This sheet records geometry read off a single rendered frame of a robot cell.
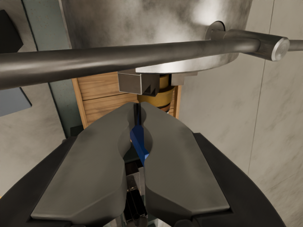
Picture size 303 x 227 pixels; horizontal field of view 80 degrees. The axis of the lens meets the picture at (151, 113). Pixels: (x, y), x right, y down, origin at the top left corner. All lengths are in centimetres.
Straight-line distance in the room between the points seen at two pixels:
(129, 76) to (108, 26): 7
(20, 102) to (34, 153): 115
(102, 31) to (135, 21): 5
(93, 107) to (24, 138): 123
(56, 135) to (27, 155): 30
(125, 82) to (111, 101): 35
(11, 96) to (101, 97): 31
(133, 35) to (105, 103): 42
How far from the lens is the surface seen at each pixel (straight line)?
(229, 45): 17
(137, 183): 72
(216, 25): 26
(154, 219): 122
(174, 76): 41
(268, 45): 21
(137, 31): 23
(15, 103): 79
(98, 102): 62
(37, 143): 182
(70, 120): 105
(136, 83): 28
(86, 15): 27
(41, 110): 165
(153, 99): 39
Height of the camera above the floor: 144
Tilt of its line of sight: 52 degrees down
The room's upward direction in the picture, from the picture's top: 143 degrees clockwise
